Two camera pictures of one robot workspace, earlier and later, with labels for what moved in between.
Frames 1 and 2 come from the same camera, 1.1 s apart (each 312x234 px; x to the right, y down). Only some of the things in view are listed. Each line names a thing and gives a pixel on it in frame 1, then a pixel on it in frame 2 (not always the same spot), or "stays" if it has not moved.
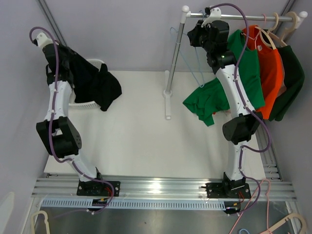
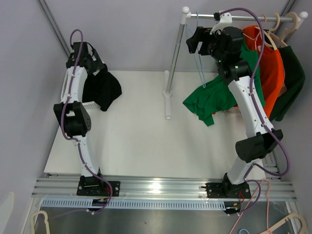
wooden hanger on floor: x=303 y=227 stays
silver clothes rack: x=167 y=94 stays
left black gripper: x=66 y=49 → x=96 y=64
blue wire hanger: x=203 y=14 → x=204 y=86
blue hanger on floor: x=240 y=231 stays
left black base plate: x=98 y=188 stays
